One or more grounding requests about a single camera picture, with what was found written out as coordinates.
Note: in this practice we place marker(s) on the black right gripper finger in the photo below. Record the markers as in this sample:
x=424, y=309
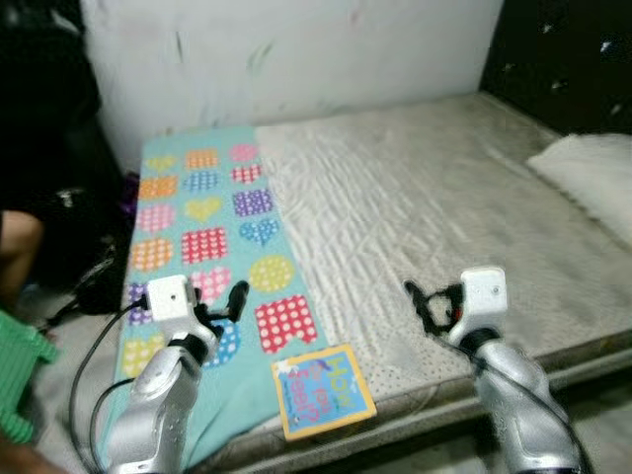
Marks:
x=419, y=304

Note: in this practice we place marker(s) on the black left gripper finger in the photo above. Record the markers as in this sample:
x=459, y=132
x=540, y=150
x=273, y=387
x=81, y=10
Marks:
x=238, y=298

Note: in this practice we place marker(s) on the yellow-edged children's board book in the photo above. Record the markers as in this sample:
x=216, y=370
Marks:
x=321, y=390

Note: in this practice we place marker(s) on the white pillow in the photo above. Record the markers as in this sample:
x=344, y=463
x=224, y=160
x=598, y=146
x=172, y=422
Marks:
x=592, y=178

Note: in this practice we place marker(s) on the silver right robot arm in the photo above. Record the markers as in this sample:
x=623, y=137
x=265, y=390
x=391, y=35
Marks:
x=513, y=395

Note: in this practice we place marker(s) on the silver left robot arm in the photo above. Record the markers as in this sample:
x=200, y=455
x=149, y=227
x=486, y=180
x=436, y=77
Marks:
x=158, y=395

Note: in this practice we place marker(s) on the teal blanket with coloured hearts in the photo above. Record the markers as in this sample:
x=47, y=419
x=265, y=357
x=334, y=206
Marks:
x=202, y=247

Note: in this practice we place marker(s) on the grey quilted mattress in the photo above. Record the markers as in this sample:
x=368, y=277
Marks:
x=425, y=197

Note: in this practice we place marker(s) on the black bag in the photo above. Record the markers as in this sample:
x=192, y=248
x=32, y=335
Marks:
x=79, y=227

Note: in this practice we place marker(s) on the green plastic stool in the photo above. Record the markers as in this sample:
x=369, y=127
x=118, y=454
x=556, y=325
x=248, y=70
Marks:
x=25, y=385

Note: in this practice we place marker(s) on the person in blue shirt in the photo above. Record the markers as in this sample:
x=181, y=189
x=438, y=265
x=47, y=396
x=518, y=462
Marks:
x=18, y=257

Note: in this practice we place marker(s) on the black tufted headboard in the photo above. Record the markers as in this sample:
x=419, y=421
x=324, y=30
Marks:
x=563, y=49

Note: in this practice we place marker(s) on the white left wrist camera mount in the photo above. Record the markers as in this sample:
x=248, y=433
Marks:
x=168, y=299

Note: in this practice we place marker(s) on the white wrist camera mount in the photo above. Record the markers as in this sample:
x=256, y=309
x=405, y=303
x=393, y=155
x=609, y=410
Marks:
x=486, y=294
x=168, y=299

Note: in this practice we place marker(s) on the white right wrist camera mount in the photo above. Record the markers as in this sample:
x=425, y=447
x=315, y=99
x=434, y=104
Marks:
x=486, y=294

